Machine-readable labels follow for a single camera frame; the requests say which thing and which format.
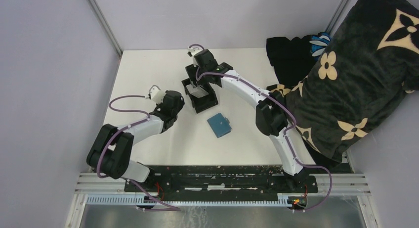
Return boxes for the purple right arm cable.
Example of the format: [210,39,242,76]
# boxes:
[189,44,333,212]

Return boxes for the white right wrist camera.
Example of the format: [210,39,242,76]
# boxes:
[187,46,204,57]

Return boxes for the black floral fleece blanket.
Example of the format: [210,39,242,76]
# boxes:
[268,0,419,165]

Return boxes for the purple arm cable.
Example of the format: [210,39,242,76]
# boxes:
[96,85,181,212]
[189,44,333,212]

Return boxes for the blue white patterned cloth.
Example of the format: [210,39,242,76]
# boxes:
[309,32,332,59]

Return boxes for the blue leather card holder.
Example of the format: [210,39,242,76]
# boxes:
[207,113,232,138]

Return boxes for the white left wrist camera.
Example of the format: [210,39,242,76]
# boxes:
[148,85,166,104]

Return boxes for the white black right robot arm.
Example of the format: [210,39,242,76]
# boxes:
[182,44,309,192]

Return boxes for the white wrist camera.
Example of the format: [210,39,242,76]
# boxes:
[148,85,166,104]
[187,46,204,57]

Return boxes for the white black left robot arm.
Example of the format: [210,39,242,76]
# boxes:
[86,87,185,192]

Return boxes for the black cloth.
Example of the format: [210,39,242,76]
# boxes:
[266,35,317,88]

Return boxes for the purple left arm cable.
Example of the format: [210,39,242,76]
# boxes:
[96,85,181,212]

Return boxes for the aluminium frame rail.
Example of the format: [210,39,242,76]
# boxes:
[75,173,126,194]

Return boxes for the light blue slotted cable duct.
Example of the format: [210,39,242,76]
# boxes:
[85,194,292,208]

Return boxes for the stack of silver cards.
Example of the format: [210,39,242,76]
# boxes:
[189,86,209,98]

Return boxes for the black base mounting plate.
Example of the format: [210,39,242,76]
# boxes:
[141,165,319,202]

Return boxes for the black plastic card bin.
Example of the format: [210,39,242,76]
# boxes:
[181,79,218,114]

